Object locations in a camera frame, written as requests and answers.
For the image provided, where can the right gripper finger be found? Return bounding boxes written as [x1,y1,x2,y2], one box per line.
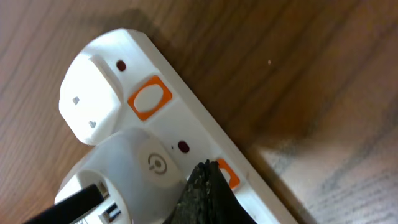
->
[164,160,256,224]

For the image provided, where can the white power strip orange switches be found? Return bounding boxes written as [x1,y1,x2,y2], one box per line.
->
[58,29,295,223]

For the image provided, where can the black USB charging cable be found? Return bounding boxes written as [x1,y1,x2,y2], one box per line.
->
[23,183,105,224]

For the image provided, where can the white USB charger plug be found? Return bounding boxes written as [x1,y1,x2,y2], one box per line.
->
[55,128,186,223]

